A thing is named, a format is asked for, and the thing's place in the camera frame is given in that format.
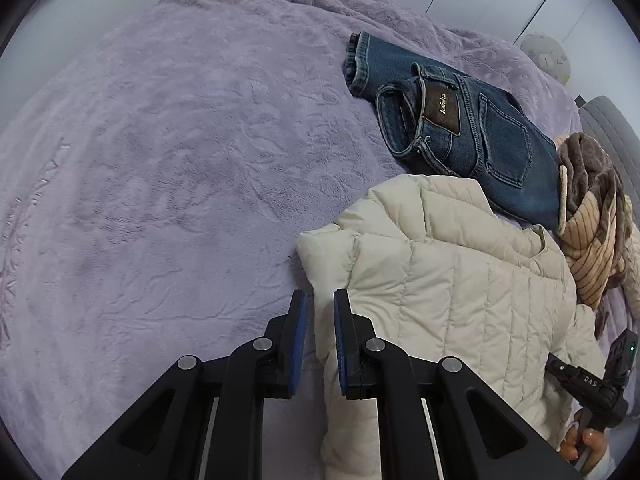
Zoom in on lavender plush bed blanket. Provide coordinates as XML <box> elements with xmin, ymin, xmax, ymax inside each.
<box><xmin>1</xmin><ymin>0</ymin><xmax>580</xmax><ymax>479</ymax></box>

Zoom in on cream quilted puffer jacket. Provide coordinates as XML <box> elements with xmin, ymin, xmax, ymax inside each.
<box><xmin>297</xmin><ymin>174</ymin><xmax>605</xmax><ymax>479</ymax></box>

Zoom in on grey quilted headboard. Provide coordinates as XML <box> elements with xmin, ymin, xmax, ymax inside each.
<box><xmin>578</xmin><ymin>96</ymin><xmax>640</xmax><ymax>226</ymax></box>

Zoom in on person's right hand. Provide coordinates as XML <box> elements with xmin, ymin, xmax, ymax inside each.
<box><xmin>559</xmin><ymin>410</ymin><xmax>610</xmax><ymax>476</ymax></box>

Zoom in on round white wall clock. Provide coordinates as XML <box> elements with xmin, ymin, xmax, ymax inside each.
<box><xmin>520</xmin><ymin>32</ymin><xmax>570</xmax><ymax>86</ymax></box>

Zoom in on brown striped fleece garment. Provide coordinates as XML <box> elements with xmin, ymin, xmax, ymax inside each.
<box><xmin>556</xmin><ymin>132</ymin><xmax>632</xmax><ymax>310</ymax></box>

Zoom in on folded blue denim jeans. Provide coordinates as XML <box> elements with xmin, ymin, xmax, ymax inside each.
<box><xmin>344</xmin><ymin>32</ymin><xmax>561</xmax><ymax>230</ymax></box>

